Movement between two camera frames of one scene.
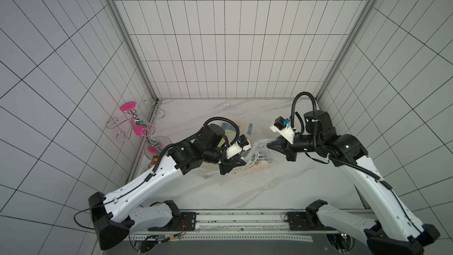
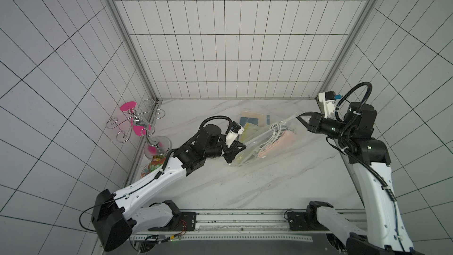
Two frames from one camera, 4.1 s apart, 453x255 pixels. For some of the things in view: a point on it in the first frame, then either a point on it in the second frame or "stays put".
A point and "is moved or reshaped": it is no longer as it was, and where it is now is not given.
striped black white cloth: (259, 152) to (277, 128)
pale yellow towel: (230, 135) to (249, 130)
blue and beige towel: (249, 128) to (253, 118)
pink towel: (263, 165) is moved or reshaped
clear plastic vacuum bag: (236, 154) is moved or reshaped
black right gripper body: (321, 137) to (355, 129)
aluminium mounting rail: (248, 225) stays put
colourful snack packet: (154, 161) stays put
